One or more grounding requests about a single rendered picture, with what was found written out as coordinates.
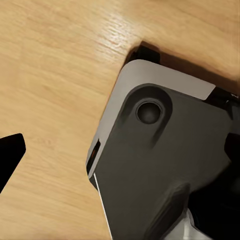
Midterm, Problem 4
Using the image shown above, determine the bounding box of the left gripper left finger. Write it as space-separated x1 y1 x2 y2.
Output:
0 133 26 193

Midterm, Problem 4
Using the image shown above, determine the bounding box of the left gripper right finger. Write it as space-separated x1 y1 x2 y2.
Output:
224 133 240 173

